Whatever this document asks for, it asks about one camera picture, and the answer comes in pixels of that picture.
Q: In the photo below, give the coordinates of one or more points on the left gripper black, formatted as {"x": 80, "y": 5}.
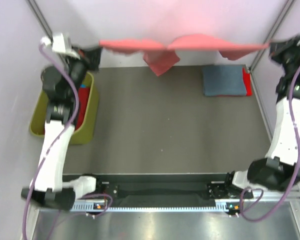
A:
{"x": 90, "y": 59}

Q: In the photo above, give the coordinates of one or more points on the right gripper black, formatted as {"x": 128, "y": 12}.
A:
{"x": 276, "y": 49}

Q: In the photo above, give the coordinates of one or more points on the pink t shirt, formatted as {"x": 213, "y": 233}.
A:
{"x": 160, "y": 58}

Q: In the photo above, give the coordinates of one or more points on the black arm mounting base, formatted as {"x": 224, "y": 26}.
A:
{"x": 165, "y": 190}

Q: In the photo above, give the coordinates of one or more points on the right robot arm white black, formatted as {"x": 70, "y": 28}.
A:
{"x": 275, "y": 170}

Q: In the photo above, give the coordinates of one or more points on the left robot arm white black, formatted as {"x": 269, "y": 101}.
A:
{"x": 61, "y": 85}

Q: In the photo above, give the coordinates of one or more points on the dark red t shirt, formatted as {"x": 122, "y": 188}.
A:
{"x": 83, "y": 94}

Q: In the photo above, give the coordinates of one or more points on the folded red t shirt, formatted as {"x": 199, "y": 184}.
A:
{"x": 247, "y": 82}

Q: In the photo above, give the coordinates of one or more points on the folded grey-blue t shirt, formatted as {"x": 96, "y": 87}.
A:
{"x": 211, "y": 75}

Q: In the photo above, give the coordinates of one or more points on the olive green plastic bin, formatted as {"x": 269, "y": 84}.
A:
{"x": 86, "y": 132}

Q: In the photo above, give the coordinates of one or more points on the right aluminium frame post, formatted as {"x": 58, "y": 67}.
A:
{"x": 288, "y": 4}

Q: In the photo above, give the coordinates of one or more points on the aluminium frame post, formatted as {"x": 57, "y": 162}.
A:
{"x": 34, "y": 7}
{"x": 288, "y": 4}

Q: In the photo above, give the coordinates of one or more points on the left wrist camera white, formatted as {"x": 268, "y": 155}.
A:
{"x": 60, "y": 44}

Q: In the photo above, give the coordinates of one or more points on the left aluminium frame post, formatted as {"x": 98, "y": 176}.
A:
{"x": 34, "y": 7}

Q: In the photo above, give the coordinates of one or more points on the slotted cable duct rail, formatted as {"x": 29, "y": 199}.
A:
{"x": 95, "y": 206}

